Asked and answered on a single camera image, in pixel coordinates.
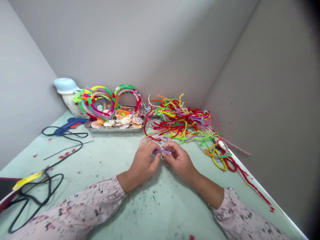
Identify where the bunch of colourful pipe cleaner headbands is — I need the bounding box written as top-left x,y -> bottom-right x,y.
73,84 -> 146,121

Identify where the blue glue gun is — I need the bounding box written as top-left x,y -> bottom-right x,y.
55,117 -> 89,136

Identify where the red hoop band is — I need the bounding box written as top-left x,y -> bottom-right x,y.
217,140 -> 238,173

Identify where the long red pipe cleaner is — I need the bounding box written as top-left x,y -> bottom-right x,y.
232,155 -> 276,213

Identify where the pile of colourful pipe cleaners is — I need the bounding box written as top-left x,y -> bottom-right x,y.
140,93 -> 233,158

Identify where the long pink pipe cleaner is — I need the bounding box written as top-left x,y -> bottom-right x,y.
220,138 -> 251,156

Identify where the white bottle with blue cap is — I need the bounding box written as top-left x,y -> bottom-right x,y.
53,78 -> 88,118

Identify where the dark red-edged flat object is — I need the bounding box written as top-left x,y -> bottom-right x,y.
0,177 -> 23,213

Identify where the metal tray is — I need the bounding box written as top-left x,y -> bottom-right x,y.
84,105 -> 146,134

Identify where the black power cable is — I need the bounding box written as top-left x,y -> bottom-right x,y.
7,126 -> 89,234

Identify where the yellow tape tag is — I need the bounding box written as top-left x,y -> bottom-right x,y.
12,171 -> 43,192

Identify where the thin black stick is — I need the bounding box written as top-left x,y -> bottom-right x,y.
43,140 -> 95,161

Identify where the person's left hand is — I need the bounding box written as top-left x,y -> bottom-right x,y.
128,140 -> 162,185

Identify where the person's right hand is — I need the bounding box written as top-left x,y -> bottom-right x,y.
162,141 -> 201,185

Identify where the pile of seashells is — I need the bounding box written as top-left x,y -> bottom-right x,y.
90,106 -> 144,130

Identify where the yellow hoop band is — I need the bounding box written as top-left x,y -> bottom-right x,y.
212,149 -> 229,172

